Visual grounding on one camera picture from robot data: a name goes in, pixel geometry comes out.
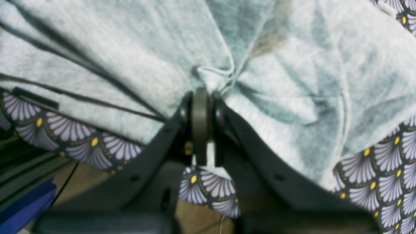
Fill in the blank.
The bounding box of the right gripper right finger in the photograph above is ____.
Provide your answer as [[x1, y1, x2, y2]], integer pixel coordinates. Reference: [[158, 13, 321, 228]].
[[211, 93, 381, 234]]

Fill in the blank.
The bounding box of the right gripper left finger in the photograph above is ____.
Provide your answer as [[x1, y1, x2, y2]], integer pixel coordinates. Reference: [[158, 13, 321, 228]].
[[33, 88, 210, 234]]

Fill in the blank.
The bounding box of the light grey T-shirt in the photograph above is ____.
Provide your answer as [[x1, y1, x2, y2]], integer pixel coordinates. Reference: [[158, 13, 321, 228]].
[[0, 0, 416, 192]]

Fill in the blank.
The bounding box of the fan-patterned table cloth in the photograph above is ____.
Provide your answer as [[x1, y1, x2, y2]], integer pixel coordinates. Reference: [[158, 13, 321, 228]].
[[0, 0, 416, 234]]

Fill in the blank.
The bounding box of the blue box overhead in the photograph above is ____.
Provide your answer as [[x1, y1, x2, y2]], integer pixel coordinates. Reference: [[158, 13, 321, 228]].
[[0, 179, 57, 234]]

